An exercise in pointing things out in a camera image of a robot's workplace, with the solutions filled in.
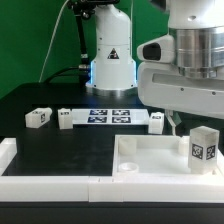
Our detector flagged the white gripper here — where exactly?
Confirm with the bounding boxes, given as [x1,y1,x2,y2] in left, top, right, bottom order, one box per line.
[138,62,224,135]

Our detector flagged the white square tabletop tray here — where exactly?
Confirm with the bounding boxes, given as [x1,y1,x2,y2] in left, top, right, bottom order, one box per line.
[112,134,221,177]

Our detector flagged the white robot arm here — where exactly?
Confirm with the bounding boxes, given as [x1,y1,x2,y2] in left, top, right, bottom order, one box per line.
[87,0,224,119]

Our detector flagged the white U-shaped fence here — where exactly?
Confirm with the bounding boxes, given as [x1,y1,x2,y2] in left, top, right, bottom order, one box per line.
[0,138,224,203]

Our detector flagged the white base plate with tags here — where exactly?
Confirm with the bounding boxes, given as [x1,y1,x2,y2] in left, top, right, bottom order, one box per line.
[72,109,149,125]

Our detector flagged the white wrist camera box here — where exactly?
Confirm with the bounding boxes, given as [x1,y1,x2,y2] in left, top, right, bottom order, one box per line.
[137,35,175,63]

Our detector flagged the black cable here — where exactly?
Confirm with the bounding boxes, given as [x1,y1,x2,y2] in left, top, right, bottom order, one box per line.
[43,67,92,84]

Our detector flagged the black camera stand pole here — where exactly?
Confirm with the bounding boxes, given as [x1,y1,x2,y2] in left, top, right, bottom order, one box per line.
[67,0,120,86]

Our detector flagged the white cable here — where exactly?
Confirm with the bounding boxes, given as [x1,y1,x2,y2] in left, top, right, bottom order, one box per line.
[38,0,70,84]

